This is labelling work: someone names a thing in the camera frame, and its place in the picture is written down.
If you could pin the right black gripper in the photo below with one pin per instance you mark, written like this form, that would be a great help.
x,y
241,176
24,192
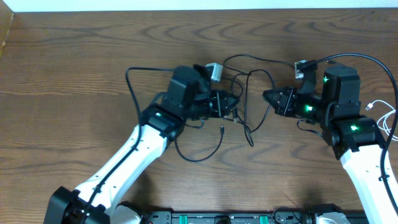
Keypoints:
x,y
285,107

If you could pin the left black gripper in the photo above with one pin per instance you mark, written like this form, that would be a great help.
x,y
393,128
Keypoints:
x,y
224,107

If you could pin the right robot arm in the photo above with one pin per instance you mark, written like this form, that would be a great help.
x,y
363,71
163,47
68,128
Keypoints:
x,y
356,140

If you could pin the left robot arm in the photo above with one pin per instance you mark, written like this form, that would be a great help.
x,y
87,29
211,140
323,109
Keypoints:
x,y
189,96

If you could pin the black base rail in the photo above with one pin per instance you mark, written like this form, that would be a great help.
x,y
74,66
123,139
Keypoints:
x,y
230,217

